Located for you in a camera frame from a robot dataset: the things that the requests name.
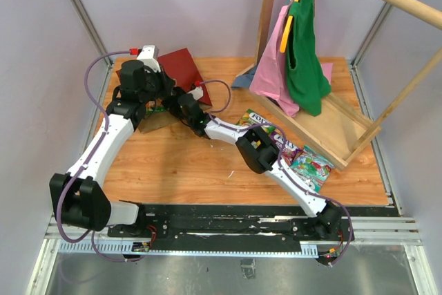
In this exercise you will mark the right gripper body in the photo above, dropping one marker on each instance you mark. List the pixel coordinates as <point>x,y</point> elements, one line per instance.
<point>175,108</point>

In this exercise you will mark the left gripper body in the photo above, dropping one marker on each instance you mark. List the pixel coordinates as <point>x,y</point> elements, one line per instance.
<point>158,86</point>

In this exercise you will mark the red paper bag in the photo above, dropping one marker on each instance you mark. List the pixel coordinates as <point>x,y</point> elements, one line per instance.
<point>179,77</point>

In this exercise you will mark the green snack packet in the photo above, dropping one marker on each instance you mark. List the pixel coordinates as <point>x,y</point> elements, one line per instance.
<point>250,117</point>

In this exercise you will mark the pink shirt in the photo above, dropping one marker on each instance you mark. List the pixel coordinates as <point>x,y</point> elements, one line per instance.
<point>270,77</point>

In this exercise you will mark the purple snack packet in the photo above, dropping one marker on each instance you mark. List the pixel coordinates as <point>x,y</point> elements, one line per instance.
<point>290,152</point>

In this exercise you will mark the yellow hanger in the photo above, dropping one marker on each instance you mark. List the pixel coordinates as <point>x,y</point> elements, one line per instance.
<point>299,21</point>

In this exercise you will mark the green shirt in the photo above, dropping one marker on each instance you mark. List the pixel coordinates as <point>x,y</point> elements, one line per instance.
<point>306,82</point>

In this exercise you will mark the teal Fox's candy packet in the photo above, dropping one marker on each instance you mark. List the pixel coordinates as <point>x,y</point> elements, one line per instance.
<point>312,168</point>

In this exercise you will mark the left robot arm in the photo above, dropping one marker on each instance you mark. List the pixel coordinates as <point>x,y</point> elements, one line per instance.
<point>77,196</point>

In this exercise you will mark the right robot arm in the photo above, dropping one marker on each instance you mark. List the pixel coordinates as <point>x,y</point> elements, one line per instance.
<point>262,156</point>

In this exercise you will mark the blue-grey cloth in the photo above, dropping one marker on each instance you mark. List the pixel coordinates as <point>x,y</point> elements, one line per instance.
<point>245,79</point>

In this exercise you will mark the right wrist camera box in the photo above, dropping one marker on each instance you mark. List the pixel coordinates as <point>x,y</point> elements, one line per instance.
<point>196,90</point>

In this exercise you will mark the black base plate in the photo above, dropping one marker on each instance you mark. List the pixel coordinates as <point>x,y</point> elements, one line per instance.
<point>235,228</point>

